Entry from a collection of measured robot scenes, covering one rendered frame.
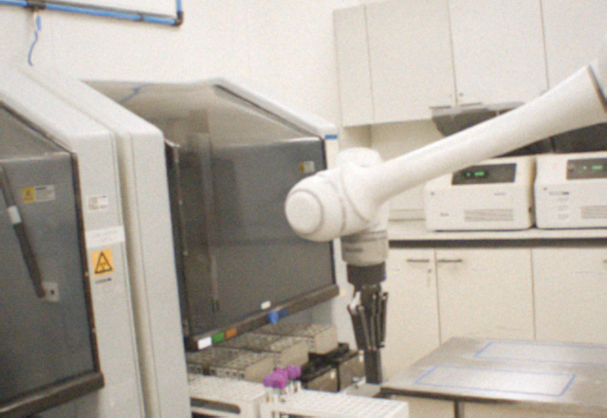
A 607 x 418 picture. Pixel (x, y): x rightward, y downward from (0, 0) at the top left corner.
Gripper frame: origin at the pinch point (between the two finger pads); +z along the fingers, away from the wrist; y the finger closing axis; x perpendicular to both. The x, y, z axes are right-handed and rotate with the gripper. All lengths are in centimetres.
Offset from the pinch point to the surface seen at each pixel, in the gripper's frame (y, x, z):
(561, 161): -236, -18, -28
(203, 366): -10, -53, 8
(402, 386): -25.5, -6.7, 13.1
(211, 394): 4.9, -37.5, 8.6
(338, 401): -1.3, -9.3, 8.7
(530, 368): -45, 18, 13
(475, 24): -258, -64, -103
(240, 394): 2.5, -31.3, 8.6
